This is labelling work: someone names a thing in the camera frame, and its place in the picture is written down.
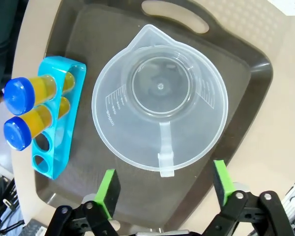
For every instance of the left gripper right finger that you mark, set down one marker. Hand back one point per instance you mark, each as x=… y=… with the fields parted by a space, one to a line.
x=225 y=182

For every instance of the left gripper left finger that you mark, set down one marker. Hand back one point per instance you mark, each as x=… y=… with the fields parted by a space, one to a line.
x=108 y=191

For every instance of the yellow tube blue cap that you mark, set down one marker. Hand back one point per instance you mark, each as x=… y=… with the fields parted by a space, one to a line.
x=19 y=96
x=17 y=134

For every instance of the clear plastic measuring jug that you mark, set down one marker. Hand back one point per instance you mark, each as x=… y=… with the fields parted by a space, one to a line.
x=159 y=86

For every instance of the grey woven plastic basket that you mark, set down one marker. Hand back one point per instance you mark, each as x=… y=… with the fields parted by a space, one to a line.
x=35 y=228

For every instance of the dark brown plastic tray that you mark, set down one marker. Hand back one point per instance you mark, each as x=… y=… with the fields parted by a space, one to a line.
x=236 y=81

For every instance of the black floor stand equipment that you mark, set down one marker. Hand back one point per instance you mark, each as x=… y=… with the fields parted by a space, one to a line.
x=3 y=204

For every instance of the blue test tube rack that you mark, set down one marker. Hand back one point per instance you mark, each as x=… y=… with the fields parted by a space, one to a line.
x=51 y=62

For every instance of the person in black fleece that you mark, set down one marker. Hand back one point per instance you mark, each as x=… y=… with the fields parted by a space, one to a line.
x=2 y=37

